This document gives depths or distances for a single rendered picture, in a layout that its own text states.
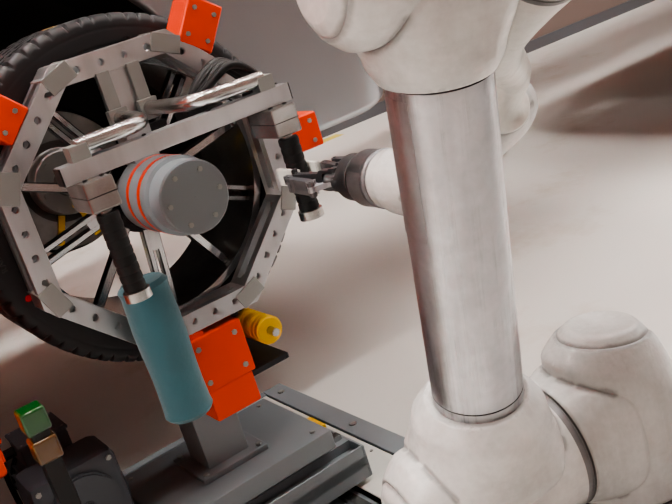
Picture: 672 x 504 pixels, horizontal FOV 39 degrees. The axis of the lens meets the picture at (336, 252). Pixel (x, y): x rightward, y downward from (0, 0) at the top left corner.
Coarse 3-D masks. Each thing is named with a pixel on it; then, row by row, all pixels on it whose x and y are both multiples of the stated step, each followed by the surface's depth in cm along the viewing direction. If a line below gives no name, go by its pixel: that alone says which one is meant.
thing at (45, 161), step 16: (64, 112) 218; (80, 128) 220; (96, 128) 222; (48, 144) 216; (64, 144) 218; (112, 144) 225; (48, 160) 212; (64, 160) 214; (32, 176) 212; (48, 176) 213; (32, 192) 214; (32, 208) 216; (48, 208) 214; (64, 208) 215; (48, 224) 218; (48, 240) 219
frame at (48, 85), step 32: (160, 32) 168; (64, 64) 159; (96, 64) 162; (192, 64) 172; (32, 96) 158; (32, 128) 157; (0, 160) 159; (32, 160) 158; (256, 160) 187; (0, 192) 155; (288, 192) 185; (32, 224) 159; (256, 224) 188; (32, 256) 159; (256, 256) 183; (32, 288) 164; (224, 288) 184; (256, 288) 183; (96, 320) 167; (192, 320) 181
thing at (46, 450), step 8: (40, 440) 143; (48, 440) 143; (56, 440) 144; (32, 448) 143; (40, 448) 143; (48, 448) 144; (56, 448) 144; (40, 456) 143; (48, 456) 144; (56, 456) 144; (40, 464) 143
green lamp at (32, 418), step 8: (24, 408) 143; (32, 408) 142; (40, 408) 142; (16, 416) 142; (24, 416) 141; (32, 416) 142; (40, 416) 142; (48, 416) 143; (24, 424) 141; (32, 424) 142; (40, 424) 143; (48, 424) 143; (24, 432) 142; (32, 432) 142; (40, 432) 143
